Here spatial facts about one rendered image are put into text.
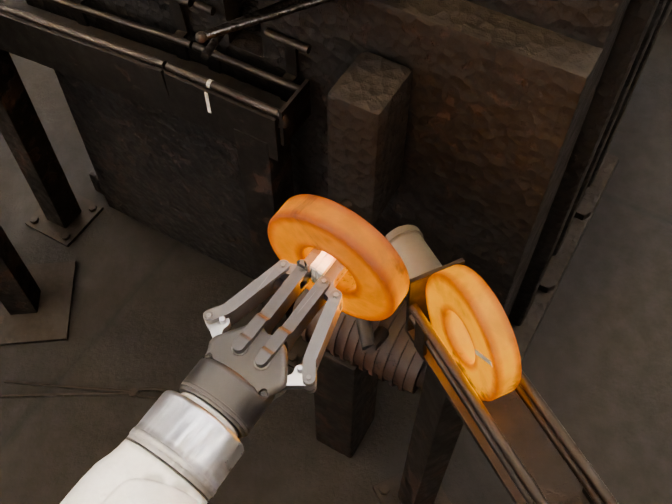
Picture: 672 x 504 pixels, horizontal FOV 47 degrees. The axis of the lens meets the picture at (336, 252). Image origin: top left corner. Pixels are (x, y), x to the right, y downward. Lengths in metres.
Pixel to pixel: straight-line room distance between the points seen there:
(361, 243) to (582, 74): 0.36
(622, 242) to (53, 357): 1.30
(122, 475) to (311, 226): 0.27
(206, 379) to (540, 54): 0.53
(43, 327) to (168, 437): 1.15
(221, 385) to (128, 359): 1.04
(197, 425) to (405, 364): 0.48
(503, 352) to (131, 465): 0.39
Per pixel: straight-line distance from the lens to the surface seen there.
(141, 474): 0.66
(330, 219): 0.72
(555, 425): 0.88
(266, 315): 0.73
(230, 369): 0.68
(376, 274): 0.72
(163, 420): 0.67
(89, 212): 1.93
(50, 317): 1.80
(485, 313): 0.82
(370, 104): 0.96
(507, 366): 0.84
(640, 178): 2.06
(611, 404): 1.70
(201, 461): 0.66
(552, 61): 0.94
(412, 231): 0.98
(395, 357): 1.08
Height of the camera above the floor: 1.48
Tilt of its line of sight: 56 degrees down
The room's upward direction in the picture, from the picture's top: straight up
